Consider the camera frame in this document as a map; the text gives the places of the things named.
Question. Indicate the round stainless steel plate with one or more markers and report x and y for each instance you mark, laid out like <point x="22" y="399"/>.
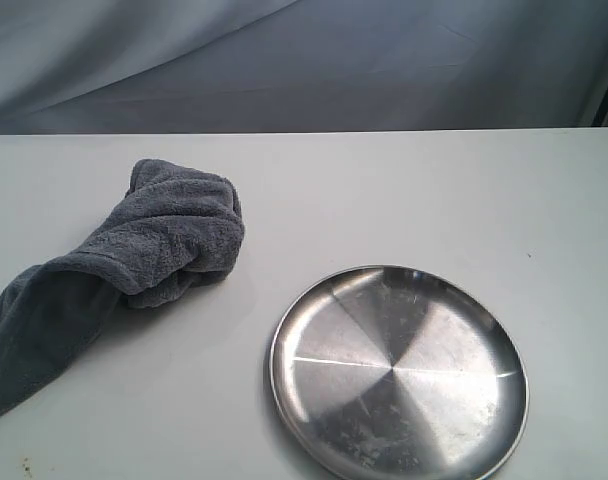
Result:
<point x="388" y="372"/>

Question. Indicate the grey terry towel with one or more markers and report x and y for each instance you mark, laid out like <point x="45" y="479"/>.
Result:
<point x="176" y="228"/>

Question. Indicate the grey backdrop cloth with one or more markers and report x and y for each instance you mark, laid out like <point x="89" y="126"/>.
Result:
<point x="108" y="67"/>

